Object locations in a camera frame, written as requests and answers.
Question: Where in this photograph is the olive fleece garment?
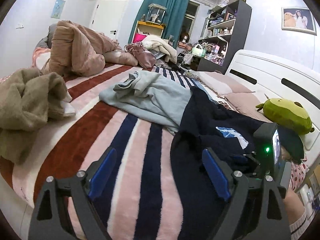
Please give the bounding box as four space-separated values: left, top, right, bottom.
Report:
1 68 75 164

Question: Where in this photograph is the light blue sweatshirt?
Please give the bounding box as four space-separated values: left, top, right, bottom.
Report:
99 70 191 134

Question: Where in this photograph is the cream blanket pile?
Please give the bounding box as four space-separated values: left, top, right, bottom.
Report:
142 35 177 63

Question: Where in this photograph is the pink satin handbag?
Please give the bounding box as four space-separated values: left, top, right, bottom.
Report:
124 42 157 69

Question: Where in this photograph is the teal curtain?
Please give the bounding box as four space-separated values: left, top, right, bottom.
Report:
128 0 190 48

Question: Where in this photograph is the glass display case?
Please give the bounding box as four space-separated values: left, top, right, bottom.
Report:
146 3 167 24

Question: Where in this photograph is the striped fleece blanket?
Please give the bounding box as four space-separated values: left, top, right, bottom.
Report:
0 47 241 240

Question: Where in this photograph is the tan pink quilted duvet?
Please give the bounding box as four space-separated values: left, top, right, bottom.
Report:
33 21 138 77

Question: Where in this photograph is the right forearm white sleeve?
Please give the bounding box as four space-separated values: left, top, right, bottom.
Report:
283 187 310 240

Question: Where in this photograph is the wig mannequin head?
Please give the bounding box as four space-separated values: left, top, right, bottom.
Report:
179 31 190 43

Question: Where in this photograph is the framed wall photo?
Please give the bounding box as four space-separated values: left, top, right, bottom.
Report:
281 7 317 36

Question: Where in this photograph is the white door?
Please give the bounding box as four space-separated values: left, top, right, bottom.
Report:
91 0 127 39

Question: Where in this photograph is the dark navy knit sweater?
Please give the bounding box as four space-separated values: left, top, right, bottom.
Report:
170 86 305 240

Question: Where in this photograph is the small blue wall poster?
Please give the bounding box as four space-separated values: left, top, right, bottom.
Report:
50 0 65 19

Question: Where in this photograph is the pink ribbed pillow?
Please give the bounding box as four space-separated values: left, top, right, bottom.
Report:
198 72 252 96

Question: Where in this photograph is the white bed headboard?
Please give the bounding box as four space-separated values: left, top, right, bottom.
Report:
226 49 319 167

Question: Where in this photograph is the dark tall bookshelf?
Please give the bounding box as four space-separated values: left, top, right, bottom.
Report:
197 0 252 74

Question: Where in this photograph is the yellow shelf cabinet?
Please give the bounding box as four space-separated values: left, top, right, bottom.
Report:
131 21 165 43

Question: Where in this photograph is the green avocado plush toy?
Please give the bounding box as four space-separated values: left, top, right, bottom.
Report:
256 98 315 135

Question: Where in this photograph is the wall light switch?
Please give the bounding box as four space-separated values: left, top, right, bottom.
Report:
16 24 24 29

